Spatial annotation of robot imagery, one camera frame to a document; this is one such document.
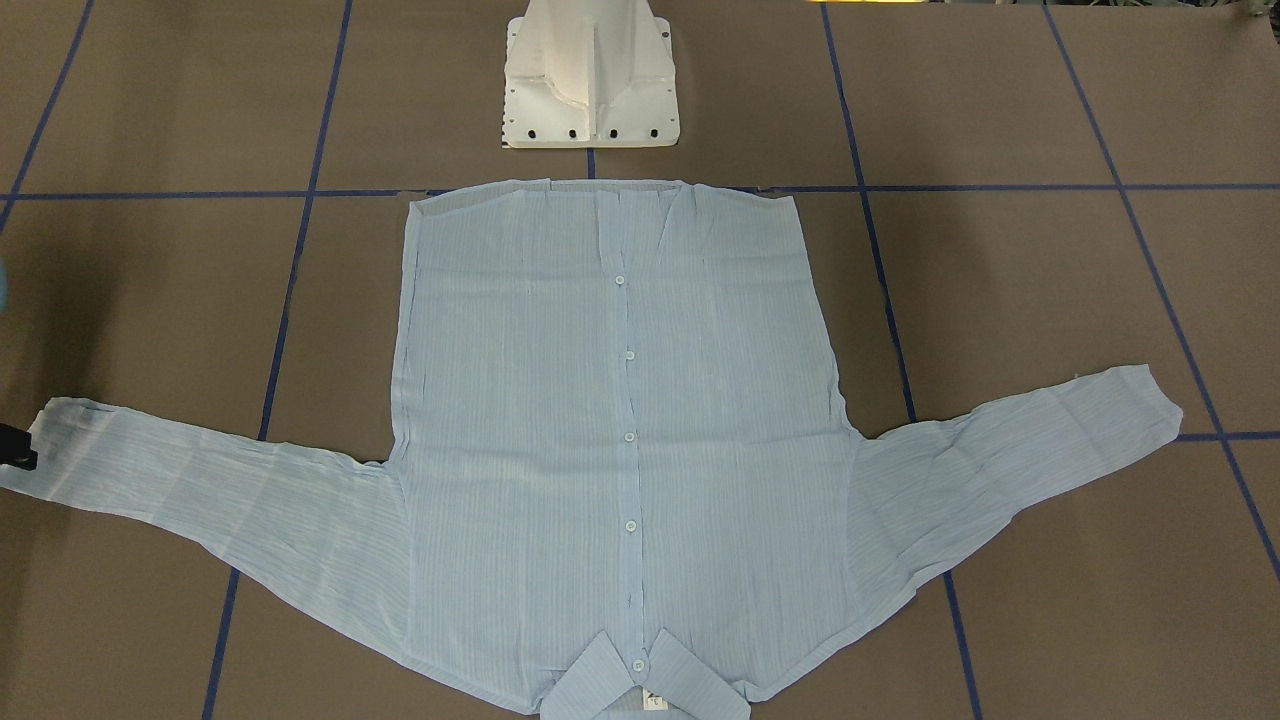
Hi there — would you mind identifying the light blue button-up shirt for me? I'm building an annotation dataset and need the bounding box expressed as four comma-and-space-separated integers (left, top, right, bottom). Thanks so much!
3, 179, 1183, 719

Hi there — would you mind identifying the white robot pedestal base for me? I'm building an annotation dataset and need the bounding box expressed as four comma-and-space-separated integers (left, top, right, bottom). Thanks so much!
500, 1, 681, 149

